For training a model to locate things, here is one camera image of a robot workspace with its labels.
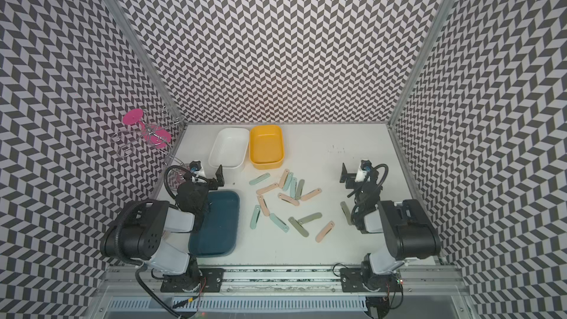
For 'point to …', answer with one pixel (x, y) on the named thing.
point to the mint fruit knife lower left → (255, 216)
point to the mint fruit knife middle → (293, 187)
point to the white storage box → (229, 148)
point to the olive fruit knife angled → (310, 218)
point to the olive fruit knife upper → (301, 182)
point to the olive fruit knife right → (346, 211)
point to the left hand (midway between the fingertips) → (211, 167)
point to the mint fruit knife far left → (258, 179)
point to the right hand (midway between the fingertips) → (355, 167)
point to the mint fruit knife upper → (288, 181)
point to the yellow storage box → (266, 147)
